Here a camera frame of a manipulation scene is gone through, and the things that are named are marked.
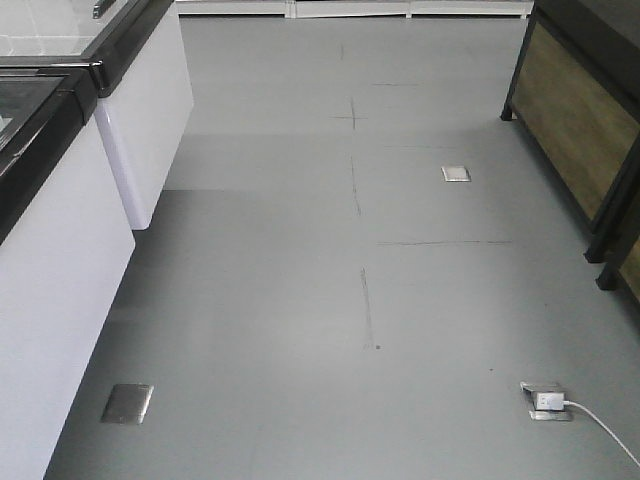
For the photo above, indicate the metal floor socket plate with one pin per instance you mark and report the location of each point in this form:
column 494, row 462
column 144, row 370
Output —
column 456, row 174

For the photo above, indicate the near white chest freezer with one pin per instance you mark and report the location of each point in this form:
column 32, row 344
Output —
column 65, row 244

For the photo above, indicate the white chest freezer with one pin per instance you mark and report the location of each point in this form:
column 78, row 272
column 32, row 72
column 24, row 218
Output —
column 65, row 244
column 133, row 52

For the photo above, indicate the black wooden produce stand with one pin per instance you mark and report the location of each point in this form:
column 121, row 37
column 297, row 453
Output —
column 575, row 90

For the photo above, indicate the open floor socket with plug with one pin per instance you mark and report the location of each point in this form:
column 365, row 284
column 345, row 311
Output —
column 546, row 401

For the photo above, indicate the far white chest freezer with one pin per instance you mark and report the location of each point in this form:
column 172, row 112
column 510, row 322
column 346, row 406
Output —
column 133, row 52

